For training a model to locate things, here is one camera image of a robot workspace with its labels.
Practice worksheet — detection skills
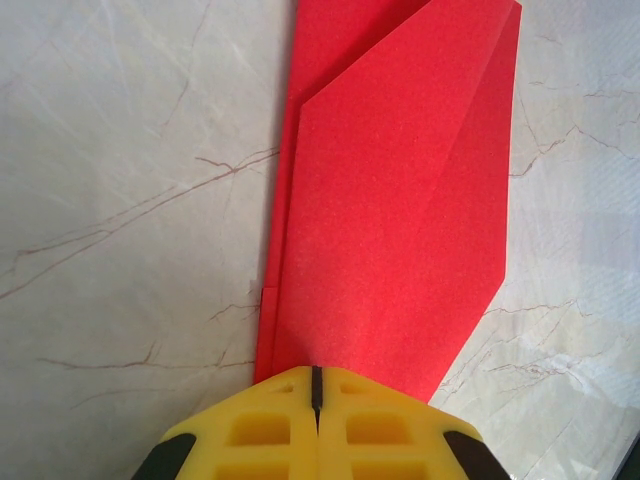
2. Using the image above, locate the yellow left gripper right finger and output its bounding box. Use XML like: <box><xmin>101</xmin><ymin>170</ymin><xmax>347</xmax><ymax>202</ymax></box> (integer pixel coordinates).
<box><xmin>317</xmin><ymin>365</ymin><xmax>507</xmax><ymax>480</ymax></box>

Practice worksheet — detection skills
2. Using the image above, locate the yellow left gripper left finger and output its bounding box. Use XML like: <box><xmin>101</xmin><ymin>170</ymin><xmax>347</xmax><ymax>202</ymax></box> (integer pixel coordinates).
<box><xmin>130</xmin><ymin>365</ymin><xmax>319</xmax><ymax>480</ymax></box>

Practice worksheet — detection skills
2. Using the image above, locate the red paper sheet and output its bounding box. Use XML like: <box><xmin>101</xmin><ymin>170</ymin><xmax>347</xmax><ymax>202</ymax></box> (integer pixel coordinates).
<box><xmin>253</xmin><ymin>0</ymin><xmax>524</xmax><ymax>407</ymax></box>

